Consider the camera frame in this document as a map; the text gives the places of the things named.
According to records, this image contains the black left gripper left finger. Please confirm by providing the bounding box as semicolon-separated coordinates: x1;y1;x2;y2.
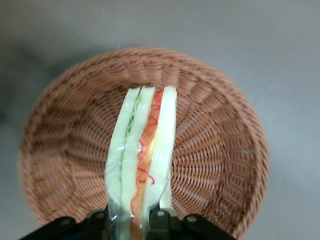
24;209;113;240

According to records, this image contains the plastic-wrapped triangle sandwich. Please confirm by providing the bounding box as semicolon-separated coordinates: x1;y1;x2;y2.
104;84;179;240

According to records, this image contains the round brown wicker basket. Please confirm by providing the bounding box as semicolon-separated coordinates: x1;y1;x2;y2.
17;46;271;240

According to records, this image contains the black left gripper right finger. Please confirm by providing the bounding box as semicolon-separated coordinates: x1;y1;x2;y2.
145;208;239;240

